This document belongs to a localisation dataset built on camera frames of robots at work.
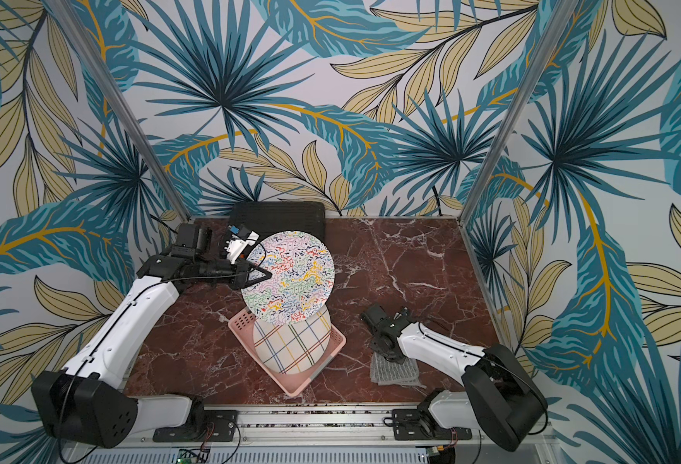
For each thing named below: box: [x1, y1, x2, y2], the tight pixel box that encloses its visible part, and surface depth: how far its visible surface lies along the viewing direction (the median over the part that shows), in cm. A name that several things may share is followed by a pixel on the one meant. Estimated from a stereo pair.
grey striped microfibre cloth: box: [369, 351, 427, 390], surface depth 83 cm
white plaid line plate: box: [252, 308, 332, 376], surface depth 85 cm
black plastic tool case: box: [228, 201, 326, 243], surface depth 115 cm
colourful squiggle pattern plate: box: [240, 230, 336, 325], surface depth 77 cm
